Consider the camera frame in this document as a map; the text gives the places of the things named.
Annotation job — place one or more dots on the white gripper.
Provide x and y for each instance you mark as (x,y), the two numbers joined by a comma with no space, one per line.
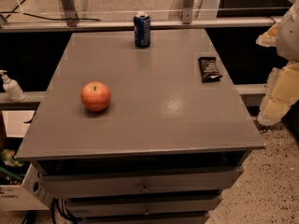
(289,37)

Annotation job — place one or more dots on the blue pepsi can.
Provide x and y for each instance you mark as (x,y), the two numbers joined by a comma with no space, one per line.
(142,29)

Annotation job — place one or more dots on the black snack bar wrapper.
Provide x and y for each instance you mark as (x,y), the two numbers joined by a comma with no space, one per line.
(209,69)

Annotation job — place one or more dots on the grey drawer cabinet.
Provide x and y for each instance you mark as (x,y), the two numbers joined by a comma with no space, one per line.
(161,152)

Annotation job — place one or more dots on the red apple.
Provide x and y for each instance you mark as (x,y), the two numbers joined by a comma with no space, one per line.
(95,96)

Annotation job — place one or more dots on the white pump bottle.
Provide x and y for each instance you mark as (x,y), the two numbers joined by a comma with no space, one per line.
(12,87)

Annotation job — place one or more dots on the white cardboard box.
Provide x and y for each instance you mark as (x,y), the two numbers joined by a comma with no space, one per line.
(29,195)

